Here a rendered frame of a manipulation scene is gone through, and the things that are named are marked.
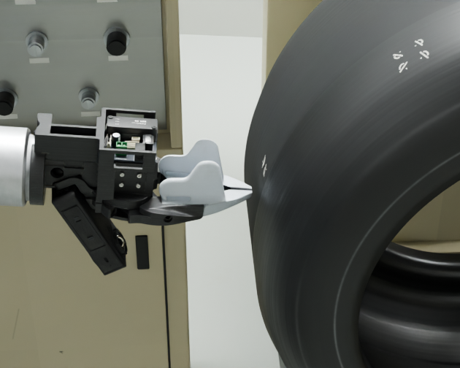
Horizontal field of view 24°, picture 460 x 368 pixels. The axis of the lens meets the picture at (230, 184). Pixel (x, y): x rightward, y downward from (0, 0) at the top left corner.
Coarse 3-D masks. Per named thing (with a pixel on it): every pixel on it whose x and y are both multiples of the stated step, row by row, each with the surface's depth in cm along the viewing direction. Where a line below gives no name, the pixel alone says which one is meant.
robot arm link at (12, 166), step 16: (0, 128) 99; (16, 128) 100; (0, 144) 97; (16, 144) 98; (0, 160) 97; (16, 160) 97; (0, 176) 97; (16, 176) 97; (0, 192) 98; (16, 192) 98
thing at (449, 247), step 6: (444, 240) 143; (450, 240) 143; (456, 240) 143; (408, 246) 142; (414, 246) 142; (420, 246) 142; (426, 246) 142; (432, 246) 142; (438, 246) 142; (444, 246) 142; (450, 246) 142; (456, 246) 142; (432, 252) 141; (438, 252) 141; (444, 252) 141; (450, 252) 141; (456, 252) 141
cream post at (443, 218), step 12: (444, 192) 138; (456, 192) 138; (432, 204) 139; (444, 204) 139; (456, 204) 139; (420, 216) 140; (432, 216) 140; (444, 216) 140; (456, 216) 140; (408, 228) 141; (420, 228) 141; (432, 228) 141; (444, 228) 141; (456, 228) 141; (396, 240) 142; (408, 240) 142; (420, 240) 142; (432, 240) 142
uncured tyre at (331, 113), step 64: (384, 0) 97; (448, 0) 92; (320, 64) 99; (384, 64) 91; (448, 64) 87; (256, 128) 109; (320, 128) 93; (384, 128) 89; (448, 128) 87; (256, 192) 105; (320, 192) 93; (384, 192) 90; (256, 256) 103; (320, 256) 95; (384, 256) 131; (448, 256) 135; (320, 320) 99; (384, 320) 132; (448, 320) 135
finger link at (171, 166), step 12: (204, 144) 103; (216, 144) 103; (168, 156) 103; (180, 156) 103; (192, 156) 103; (204, 156) 103; (216, 156) 103; (168, 168) 104; (180, 168) 104; (192, 168) 104; (228, 180) 105
